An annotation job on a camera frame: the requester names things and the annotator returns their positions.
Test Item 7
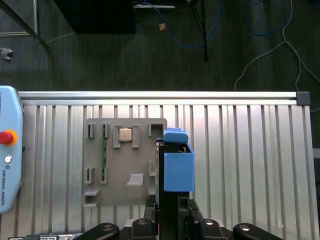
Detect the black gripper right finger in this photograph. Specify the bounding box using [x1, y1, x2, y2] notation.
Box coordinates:
[186, 198, 283, 240]

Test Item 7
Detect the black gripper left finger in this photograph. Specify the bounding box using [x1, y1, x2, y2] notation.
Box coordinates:
[79, 196, 161, 240]

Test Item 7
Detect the hard disk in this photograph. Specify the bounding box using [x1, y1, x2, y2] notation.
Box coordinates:
[155, 127, 196, 240]

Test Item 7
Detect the grey parts rack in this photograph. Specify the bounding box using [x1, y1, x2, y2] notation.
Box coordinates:
[82, 117, 168, 208]

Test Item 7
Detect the green RAM stick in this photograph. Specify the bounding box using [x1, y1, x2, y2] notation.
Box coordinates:
[100, 123, 108, 182]

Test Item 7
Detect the silver CPU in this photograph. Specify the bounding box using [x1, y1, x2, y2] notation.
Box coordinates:
[118, 127, 133, 143]

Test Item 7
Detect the grey table corner cap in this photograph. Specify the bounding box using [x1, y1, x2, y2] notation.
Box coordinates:
[296, 91, 311, 106]

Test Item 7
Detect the pale blue teach pendant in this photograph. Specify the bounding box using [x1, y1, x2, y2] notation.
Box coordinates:
[0, 85, 25, 215]

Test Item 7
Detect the black stand leg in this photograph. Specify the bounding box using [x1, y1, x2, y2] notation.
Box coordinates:
[191, 0, 210, 63]

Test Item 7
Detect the black cabinet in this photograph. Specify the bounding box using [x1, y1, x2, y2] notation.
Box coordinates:
[58, 0, 137, 35]

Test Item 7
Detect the white cable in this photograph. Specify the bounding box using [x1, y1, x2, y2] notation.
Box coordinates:
[234, 0, 320, 113]

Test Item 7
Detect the blue cable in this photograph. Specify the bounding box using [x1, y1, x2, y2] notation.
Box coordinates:
[246, 0, 293, 36]
[152, 0, 222, 50]

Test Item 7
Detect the metal frame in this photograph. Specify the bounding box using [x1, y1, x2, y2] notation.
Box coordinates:
[0, 0, 51, 51]

